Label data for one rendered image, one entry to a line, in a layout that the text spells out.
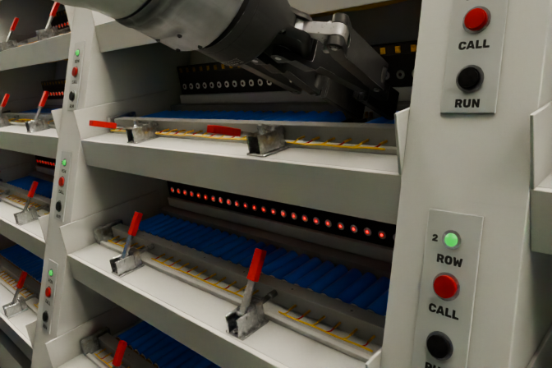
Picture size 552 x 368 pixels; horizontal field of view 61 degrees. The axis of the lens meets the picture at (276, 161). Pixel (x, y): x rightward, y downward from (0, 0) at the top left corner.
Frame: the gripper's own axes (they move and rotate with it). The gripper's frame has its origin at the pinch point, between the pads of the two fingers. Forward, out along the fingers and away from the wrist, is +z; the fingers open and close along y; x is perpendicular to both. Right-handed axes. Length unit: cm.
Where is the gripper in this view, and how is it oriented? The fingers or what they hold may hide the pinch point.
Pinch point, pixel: (361, 95)
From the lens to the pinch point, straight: 49.0
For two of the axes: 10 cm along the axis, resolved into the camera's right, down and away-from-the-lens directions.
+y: 7.3, 0.7, -6.7
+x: 2.1, -9.7, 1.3
